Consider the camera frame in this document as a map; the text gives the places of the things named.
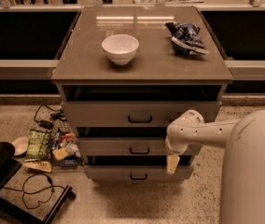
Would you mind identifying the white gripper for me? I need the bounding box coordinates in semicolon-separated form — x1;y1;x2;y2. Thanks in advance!
165;137;188;175

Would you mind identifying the grey drawer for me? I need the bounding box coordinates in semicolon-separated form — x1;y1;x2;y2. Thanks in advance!
77;136;204;157
62;101;222;128
85;165;193;181

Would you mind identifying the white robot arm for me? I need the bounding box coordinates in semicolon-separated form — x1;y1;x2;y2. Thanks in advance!
165;110;265;224

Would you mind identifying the grey bottom drawer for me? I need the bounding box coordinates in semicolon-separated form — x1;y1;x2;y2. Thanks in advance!
85;165;193;181

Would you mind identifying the grey drawer cabinet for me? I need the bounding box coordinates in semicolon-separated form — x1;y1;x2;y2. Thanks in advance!
51;7;233;170

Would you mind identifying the grey top drawer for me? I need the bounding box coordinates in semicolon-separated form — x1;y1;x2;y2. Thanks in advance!
62;101;222;128

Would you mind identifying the yellow sponge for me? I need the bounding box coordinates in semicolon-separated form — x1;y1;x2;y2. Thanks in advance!
52;147;71;161

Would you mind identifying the blue can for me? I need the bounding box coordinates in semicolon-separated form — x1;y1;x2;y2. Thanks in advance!
50;132;61;150

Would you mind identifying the blue chip bag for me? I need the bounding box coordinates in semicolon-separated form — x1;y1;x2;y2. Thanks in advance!
165;22;210;55

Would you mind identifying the white bowl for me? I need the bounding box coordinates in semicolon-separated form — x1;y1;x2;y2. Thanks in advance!
102;35;139;65

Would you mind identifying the yellow snack bag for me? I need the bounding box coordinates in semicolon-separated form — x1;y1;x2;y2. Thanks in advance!
22;161;52;173

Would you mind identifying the green chip bag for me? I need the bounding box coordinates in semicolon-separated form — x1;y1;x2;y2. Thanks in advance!
25;129;51;161

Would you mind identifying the white plate on floor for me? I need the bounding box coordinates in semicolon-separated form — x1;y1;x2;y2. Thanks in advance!
12;136;29;156

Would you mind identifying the black chair base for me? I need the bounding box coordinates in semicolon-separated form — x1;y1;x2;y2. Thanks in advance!
0;142;76;224

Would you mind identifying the black cable on floor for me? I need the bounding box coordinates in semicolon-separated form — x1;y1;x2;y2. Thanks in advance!
2;172;66;210

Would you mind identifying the black power adapter cable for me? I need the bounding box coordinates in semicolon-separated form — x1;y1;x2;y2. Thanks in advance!
33;104;67;131

